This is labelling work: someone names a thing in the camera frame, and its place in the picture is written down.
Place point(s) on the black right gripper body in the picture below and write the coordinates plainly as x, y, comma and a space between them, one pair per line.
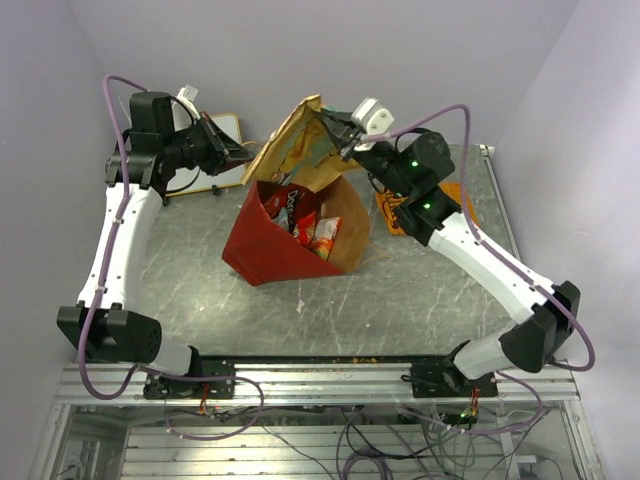
383, 162

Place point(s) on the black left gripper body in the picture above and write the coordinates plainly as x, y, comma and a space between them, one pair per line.
200, 145

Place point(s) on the gold foil snack packet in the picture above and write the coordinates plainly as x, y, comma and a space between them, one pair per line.
300, 151

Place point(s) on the red Doritos bag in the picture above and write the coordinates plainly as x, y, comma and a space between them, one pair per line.
290, 204

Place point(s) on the red rice cracker mix bag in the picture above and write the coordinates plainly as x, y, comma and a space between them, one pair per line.
305, 227

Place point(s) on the red paper bag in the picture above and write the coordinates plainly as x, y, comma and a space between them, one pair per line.
261, 252

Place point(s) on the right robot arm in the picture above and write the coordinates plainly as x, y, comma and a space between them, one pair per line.
541, 311

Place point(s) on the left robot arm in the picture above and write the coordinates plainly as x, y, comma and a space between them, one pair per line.
167, 134

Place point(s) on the small whiteboard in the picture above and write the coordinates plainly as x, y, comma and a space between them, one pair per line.
189, 181

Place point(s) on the colourful striped snack packet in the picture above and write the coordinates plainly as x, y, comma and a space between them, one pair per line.
324, 236

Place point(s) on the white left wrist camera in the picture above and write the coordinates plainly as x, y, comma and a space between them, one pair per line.
186, 101

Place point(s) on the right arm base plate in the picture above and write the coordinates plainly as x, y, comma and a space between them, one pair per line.
433, 380

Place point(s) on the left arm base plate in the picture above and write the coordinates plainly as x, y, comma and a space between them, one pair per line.
159, 387

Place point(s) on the aluminium rail frame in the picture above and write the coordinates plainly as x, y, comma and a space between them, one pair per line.
318, 390

